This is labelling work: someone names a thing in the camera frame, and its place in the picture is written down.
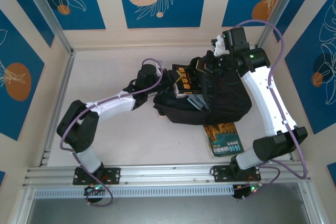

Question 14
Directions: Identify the black fabric student bag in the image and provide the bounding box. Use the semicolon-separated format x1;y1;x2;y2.
153;56;253;127

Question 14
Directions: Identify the aluminium frame post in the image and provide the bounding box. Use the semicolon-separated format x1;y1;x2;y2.
19;0;75;55
256;0;300;51

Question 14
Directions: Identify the small circuit board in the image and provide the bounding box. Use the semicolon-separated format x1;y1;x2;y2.
83;185;107;196
232;183;263;200

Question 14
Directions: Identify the black paperback book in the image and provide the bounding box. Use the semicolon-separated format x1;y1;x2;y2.
172;63;204;99

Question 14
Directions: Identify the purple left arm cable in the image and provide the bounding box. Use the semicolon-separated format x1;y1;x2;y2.
59;58;169;207

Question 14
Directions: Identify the white slotted cable duct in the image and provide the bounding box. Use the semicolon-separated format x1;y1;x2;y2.
33;184;235;199

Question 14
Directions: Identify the teal book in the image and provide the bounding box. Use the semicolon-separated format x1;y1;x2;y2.
186;94;211;111

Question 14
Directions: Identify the cave cover paperback book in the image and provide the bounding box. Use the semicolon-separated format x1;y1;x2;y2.
203;122;245;158

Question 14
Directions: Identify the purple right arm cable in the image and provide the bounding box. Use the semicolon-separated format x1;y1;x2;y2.
232;19;308;201

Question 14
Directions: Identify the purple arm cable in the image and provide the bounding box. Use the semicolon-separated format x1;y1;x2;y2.
232;19;308;201
59;58;169;207

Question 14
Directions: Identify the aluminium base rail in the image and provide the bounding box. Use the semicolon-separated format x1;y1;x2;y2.
22;162;312;189

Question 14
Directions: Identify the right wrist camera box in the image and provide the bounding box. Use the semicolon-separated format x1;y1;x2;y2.
211;33;227;57

